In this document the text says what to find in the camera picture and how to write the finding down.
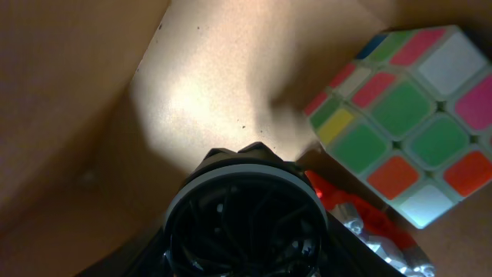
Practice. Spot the black round lid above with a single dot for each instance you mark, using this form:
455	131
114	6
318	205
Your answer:
245	213

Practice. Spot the multicoloured puzzle cube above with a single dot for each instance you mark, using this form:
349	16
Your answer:
410	117

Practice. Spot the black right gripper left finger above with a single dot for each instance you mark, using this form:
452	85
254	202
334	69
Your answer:
143	255

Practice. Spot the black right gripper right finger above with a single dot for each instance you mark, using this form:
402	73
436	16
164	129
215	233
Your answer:
344	255

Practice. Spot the white cardboard box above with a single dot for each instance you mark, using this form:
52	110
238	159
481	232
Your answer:
107	106

